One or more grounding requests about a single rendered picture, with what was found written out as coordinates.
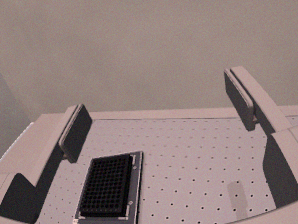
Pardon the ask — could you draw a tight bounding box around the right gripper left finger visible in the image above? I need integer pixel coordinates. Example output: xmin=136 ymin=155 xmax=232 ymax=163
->
xmin=0 ymin=104 xmax=93 ymax=224

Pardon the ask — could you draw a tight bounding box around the black well plate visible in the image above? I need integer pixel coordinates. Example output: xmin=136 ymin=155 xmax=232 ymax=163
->
xmin=78 ymin=155 xmax=133 ymax=217

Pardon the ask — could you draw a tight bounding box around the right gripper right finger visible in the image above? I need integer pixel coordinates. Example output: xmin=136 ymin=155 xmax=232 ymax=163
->
xmin=223 ymin=65 xmax=298 ymax=224

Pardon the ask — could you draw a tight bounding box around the grey perforated base plate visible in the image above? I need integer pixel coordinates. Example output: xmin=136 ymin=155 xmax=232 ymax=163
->
xmin=36 ymin=117 xmax=275 ymax=224

